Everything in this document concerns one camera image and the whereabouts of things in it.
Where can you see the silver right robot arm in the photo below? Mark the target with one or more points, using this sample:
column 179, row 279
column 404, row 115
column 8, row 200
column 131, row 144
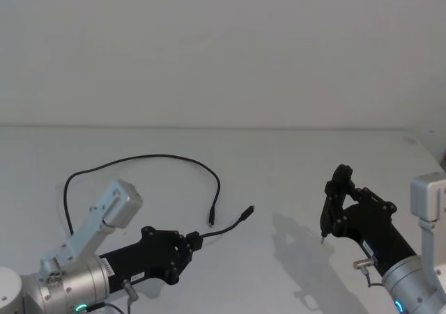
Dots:
column 414, row 279

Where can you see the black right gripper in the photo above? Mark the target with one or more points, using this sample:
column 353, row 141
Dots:
column 376, row 237

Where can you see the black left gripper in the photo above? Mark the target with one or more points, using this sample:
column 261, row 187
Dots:
column 146, row 258

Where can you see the slim black stick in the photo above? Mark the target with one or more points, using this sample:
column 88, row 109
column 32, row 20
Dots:
column 324, row 223

